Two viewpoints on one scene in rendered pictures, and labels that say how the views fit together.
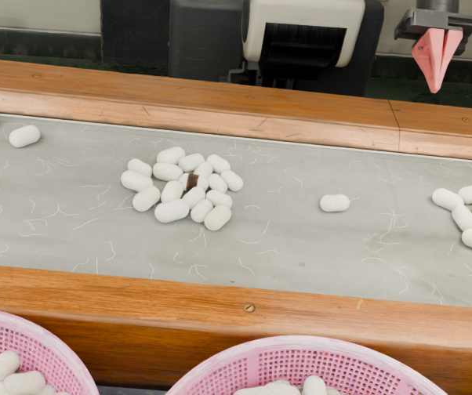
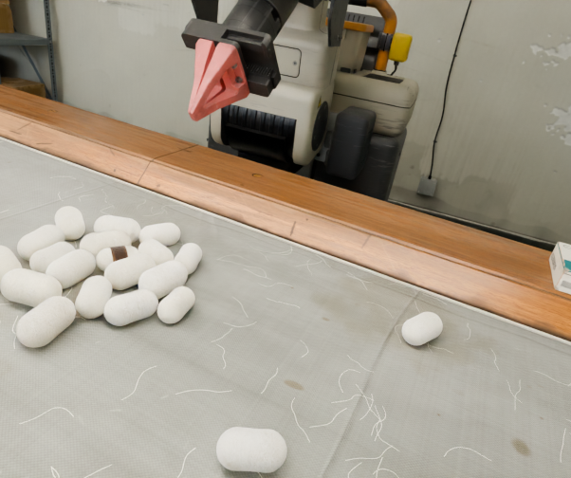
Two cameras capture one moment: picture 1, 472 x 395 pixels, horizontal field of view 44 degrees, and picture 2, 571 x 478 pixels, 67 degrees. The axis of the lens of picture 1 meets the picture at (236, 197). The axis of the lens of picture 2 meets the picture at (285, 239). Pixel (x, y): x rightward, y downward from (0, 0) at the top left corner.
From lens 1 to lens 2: 0.69 m
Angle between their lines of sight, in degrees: 22
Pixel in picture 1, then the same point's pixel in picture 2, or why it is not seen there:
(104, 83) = not seen: outside the picture
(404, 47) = (506, 224)
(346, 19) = (294, 110)
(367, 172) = (56, 186)
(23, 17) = (201, 140)
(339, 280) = not seen: outside the picture
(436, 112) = (232, 163)
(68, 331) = not seen: outside the picture
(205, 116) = not seen: outside the picture
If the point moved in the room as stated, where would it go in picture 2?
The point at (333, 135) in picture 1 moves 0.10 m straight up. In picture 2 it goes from (81, 152) to (74, 59)
